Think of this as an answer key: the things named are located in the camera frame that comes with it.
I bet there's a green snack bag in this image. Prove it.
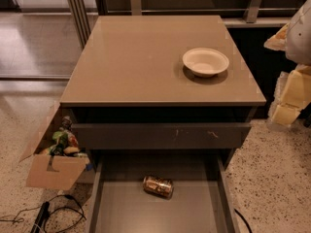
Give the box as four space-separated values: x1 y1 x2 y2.
52 131 68 150

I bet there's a cardboard box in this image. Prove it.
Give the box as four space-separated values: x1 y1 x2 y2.
19 102 95 190

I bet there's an orange soda can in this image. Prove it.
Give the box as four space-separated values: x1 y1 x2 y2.
143 176 174 198

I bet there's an open middle drawer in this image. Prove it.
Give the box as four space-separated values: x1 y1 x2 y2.
86 154 240 233

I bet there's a metal railing frame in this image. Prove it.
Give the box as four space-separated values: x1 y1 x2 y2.
67 0 306 45

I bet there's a grey drawer cabinet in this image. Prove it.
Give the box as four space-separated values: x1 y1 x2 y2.
59 15 267 233

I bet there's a black handheld device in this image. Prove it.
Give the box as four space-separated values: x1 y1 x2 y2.
30 202 50 233

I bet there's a black cable right floor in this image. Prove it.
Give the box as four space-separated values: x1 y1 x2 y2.
234 208 254 233

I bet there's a white paper bowl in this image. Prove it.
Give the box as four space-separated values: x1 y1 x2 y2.
183 48 229 78

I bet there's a closed top drawer front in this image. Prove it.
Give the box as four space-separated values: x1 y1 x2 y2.
72 122 251 150

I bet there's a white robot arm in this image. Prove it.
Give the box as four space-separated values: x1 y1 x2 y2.
264 0 311 127

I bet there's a black floor cable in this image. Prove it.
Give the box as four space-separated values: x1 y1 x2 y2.
0 194 87 233

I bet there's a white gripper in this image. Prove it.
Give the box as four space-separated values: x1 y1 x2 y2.
263 24 311 126

